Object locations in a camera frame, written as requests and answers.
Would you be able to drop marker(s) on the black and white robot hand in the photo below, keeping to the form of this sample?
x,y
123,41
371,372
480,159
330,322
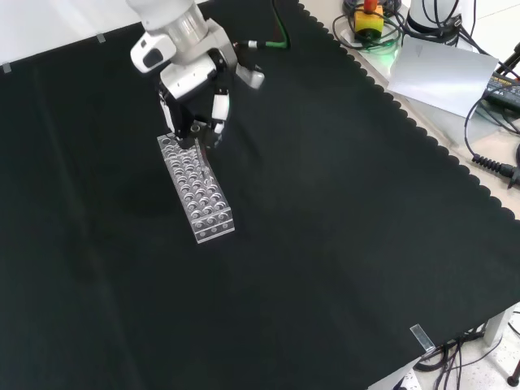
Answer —
x,y
187,83

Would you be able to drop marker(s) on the clear plastic test tube rack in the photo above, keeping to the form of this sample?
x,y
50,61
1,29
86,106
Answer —
x,y
203,203

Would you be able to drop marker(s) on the grey tape strip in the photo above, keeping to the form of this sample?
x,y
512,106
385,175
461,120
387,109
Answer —
x,y
101,38
6,68

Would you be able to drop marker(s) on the yellow stop button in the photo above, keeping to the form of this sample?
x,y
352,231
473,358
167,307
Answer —
x,y
369,22

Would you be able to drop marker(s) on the black bench cloth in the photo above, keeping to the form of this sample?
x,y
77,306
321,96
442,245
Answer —
x,y
284,252

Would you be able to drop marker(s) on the pale grey board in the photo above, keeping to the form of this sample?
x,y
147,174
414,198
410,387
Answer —
x,y
440,75

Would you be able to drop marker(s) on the black power adapter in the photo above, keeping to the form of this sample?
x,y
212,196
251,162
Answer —
x,y
503,91

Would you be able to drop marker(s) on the black and orange tripod leg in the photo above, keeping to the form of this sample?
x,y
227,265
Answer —
x,y
510,61

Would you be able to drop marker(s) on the clear tape strip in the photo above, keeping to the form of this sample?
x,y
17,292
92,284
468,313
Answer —
x,y
421,338

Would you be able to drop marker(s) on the white table leg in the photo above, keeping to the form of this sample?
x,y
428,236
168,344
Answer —
x,y
497,325

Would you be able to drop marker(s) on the white wrist camera shell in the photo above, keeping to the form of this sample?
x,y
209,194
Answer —
x,y
152,53

